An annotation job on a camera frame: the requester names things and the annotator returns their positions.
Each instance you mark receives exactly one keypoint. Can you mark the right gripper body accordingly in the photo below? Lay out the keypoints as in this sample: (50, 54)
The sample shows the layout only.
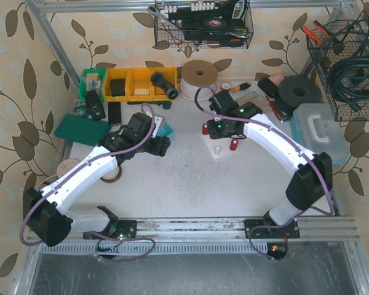
(216, 130)

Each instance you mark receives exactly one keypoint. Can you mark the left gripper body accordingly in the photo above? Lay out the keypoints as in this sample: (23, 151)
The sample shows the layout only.
(163, 146)

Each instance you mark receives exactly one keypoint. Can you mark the blue plastic tray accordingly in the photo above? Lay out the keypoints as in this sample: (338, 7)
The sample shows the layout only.
(165, 130)

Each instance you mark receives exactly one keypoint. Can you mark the red spring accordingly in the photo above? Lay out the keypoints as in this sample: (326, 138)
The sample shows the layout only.
(205, 130)
(233, 145)

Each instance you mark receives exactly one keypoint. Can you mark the white peg base plate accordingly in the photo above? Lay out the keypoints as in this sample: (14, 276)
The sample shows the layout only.
(220, 147)

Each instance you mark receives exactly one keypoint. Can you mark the brown tape roll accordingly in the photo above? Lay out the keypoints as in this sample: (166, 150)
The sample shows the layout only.
(113, 179)

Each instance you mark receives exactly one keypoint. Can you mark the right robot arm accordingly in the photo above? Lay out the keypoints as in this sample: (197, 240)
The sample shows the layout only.
(311, 172)

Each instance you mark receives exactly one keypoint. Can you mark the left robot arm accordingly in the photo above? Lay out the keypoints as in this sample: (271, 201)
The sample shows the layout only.
(47, 211)

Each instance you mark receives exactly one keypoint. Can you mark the yellow black screwdriver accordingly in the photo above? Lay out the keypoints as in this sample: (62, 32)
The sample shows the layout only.
(241, 87)

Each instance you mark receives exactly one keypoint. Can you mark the beige work glove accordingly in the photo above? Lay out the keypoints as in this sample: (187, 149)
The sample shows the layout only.
(257, 99)

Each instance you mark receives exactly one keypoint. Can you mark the red white tape roll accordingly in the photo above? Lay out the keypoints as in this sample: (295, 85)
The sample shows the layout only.
(226, 86)

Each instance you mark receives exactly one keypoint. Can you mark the black rectangular block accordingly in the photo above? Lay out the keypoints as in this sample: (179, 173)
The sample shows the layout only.
(114, 113)

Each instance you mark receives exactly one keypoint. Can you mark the yellow storage bin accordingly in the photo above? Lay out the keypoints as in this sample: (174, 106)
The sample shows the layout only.
(138, 86)

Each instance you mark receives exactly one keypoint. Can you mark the dark grey pipe fitting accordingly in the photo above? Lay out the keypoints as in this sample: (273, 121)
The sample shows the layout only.
(159, 81)

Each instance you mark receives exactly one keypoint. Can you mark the black box in bin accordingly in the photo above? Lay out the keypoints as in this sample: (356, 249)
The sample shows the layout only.
(117, 87)

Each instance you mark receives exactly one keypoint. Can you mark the black green meter device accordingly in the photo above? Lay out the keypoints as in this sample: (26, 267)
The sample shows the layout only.
(94, 105)

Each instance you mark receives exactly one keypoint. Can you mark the green cutting mat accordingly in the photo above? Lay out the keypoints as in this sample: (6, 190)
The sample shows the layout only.
(81, 130)

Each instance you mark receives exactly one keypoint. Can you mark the black disc spool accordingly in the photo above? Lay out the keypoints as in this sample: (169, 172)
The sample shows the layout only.
(294, 91)

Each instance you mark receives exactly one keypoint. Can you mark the blue clear toolbox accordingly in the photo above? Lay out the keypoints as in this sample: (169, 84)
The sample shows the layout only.
(314, 127)

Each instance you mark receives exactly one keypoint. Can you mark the green storage bin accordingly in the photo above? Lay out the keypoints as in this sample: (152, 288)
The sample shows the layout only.
(92, 79)

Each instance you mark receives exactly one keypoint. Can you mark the black tape roll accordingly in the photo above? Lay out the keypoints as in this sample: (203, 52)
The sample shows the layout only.
(214, 24)

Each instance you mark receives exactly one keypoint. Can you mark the silver wrench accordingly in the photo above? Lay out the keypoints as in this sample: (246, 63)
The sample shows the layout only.
(155, 13)

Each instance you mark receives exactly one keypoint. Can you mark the white cable spool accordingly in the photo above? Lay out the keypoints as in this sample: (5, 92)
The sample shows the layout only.
(196, 74)

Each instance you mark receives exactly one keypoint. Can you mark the top wire basket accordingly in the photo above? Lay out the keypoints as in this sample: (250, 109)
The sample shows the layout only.
(192, 25)

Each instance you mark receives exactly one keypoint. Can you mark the wire basket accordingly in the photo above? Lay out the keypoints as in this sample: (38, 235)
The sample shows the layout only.
(192, 25)
(342, 63)

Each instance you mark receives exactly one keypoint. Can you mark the orange handled pliers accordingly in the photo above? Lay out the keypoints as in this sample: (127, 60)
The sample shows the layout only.
(312, 34)

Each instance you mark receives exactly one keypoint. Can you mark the right wire basket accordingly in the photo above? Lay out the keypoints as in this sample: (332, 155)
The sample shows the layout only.
(342, 63)

